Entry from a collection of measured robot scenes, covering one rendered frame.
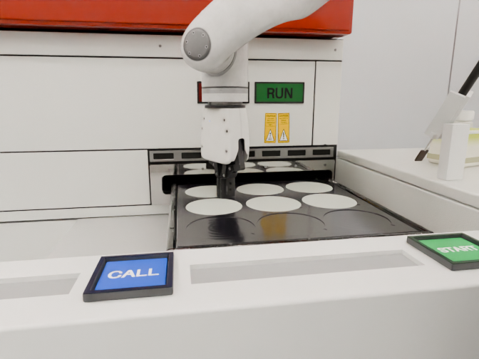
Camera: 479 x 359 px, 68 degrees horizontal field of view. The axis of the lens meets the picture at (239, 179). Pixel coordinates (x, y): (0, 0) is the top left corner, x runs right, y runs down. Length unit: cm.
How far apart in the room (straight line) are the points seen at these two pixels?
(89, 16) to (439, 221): 71
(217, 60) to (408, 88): 230
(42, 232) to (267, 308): 74
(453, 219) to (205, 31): 44
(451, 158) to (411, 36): 222
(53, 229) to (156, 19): 51
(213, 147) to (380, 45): 213
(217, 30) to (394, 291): 42
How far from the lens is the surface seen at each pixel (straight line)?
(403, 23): 278
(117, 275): 27
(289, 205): 65
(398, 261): 33
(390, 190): 71
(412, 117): 281
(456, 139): 62
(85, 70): 85
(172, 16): 79
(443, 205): 60
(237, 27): 55
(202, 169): 82
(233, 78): 63
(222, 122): 63
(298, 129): 87
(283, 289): 25
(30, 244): 95
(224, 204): 65
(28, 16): 83
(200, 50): 57
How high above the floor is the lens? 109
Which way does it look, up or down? 13 degrees down
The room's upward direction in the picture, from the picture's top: straight up
